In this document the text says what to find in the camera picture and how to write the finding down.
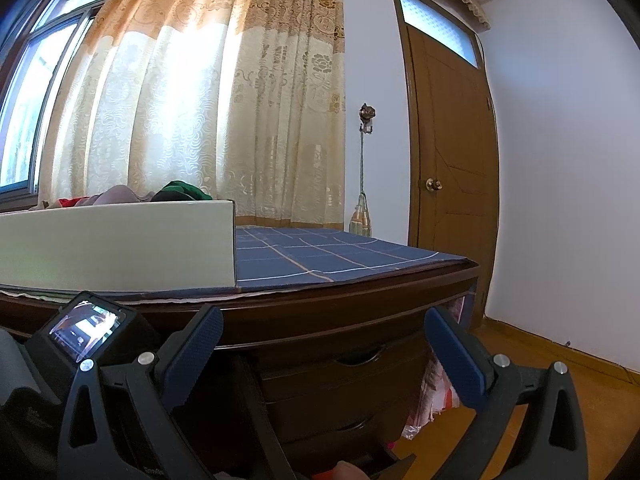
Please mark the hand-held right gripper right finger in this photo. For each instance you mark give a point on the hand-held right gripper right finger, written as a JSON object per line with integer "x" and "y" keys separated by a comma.
{"x": 457, "y": 360}

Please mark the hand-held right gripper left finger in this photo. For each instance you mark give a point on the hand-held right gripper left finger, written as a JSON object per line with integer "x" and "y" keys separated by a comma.
{"x": 192, "y": 355}

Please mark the white cardboard box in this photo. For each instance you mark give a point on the white cardboard box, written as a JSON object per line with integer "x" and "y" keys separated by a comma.
{"x": 125, "y": 245}

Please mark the bright red underwear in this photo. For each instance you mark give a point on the bright red underwear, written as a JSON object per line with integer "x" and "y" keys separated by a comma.
{"x": 72, "y": 202}

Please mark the green and black underwear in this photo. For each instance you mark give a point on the green and black underwear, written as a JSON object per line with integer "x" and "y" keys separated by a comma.
{"x": 180, "y": 191}

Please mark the grey bra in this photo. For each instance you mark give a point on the grey bra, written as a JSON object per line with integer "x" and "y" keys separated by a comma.
{"x": 120, "y": 195}

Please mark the wooden side drawer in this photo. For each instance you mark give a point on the wooden side drawer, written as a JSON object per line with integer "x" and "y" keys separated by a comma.
{"x": 310, "y": 375}
{"x": 325, "y": 420}

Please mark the person's right hand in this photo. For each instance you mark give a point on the person's right hand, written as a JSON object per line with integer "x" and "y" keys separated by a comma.
{"x": 346, "y": 471}

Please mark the pink printed plastic bag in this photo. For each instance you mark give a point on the pink printed plastic bag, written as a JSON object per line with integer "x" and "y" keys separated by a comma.
{"x": 437, "y": 395}

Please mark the pink patterned cloth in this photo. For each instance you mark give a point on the pink patterned cloth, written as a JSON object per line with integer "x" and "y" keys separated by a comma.
{"x": 462, "y": 310}

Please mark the dark wooden desk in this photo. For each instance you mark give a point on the dark wooden desk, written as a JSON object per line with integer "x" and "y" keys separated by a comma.
{"x": 325, "y": 320}

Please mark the blue tiled tabletop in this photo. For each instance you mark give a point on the blue tiled tabletop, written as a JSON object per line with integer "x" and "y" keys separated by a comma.
{"x": 325, "y": 255}

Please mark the curtain tieback tassel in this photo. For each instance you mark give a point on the curtain tieback tassel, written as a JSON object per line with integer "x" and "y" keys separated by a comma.
{"x": 360, "y": 215}

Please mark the brass door knob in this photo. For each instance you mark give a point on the brass door knob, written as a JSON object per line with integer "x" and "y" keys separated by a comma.
{"x": 433, "y": 185}

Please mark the brown wooden door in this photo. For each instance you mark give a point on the brown wooden door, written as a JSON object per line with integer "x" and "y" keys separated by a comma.
{"x": 450, "y": 135}

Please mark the cream patterned curtain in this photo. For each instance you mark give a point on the cream patterned curtain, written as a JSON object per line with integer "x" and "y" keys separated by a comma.
{"x": 200, "y": 110}

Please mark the window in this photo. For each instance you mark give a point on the window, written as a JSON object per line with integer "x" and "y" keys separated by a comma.
{"x": 30, "y": 110}

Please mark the metal wall hook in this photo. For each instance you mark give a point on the metal wall hook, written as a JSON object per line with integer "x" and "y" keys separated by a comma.
{"x": 368, "y": 116}

